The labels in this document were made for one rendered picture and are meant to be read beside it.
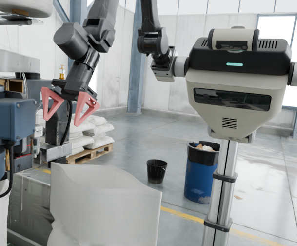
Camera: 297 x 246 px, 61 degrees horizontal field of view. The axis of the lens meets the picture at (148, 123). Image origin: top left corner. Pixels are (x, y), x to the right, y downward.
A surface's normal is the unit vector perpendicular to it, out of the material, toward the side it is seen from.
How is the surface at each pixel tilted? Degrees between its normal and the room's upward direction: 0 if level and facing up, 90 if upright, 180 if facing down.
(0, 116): 90
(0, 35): 90
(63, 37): 60
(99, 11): 69
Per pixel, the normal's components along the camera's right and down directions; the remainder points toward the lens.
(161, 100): -0.44, 0.12
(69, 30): -0.33, -0.38
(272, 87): -0.21, -0.67
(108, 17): 0.88, 0.15
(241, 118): -0.39, 0.73
